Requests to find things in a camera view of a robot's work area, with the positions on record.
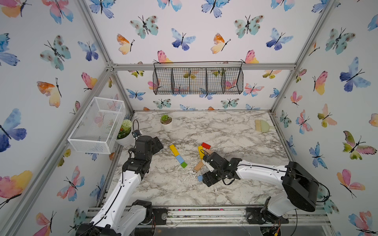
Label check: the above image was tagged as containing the yellow block long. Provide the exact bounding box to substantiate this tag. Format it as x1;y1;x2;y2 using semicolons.
169;145;180;157
198;146;205;160

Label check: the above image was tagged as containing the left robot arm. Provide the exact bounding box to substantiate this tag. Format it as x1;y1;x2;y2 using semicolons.
75;135;163;236

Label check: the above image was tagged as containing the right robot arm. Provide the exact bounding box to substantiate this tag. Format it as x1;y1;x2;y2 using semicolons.
202;151;320;221

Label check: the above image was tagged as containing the natural wood block upper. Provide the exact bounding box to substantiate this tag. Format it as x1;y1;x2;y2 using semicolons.
203;148;213;155

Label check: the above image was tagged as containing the natural wood block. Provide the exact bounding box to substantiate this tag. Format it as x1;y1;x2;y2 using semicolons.
194;160;204;172
203;148;213;155

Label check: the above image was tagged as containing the natural wood block lower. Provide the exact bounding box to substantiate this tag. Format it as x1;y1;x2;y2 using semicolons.
194;160;204;172

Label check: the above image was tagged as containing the white pot flowering plant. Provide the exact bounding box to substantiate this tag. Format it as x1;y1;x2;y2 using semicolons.
116;120;134;146

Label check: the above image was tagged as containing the red block far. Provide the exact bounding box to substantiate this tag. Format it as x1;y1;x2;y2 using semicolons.
201;143;211;150

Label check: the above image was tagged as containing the small potted succulent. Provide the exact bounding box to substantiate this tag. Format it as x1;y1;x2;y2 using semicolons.
160;114;173;131

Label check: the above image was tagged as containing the green hand brush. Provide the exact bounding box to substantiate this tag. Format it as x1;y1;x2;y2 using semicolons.
255;120;276;133

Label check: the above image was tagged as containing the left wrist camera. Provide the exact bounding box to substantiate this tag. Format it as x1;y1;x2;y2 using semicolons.
132;130;142;139

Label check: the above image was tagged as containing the white mesh wall basket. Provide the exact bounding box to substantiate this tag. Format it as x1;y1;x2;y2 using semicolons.
68;97;126;154

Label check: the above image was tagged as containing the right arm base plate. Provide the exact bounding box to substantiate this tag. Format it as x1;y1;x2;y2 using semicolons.
246;207;289;225

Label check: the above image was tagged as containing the aluminium front rail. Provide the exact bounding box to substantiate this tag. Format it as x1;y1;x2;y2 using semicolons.
84;205;331;228

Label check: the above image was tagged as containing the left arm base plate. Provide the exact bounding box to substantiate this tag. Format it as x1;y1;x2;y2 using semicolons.
153;207;168;226

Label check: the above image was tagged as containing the black wire wall basket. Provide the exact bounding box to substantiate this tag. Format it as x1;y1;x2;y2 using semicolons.
150;62;244;95

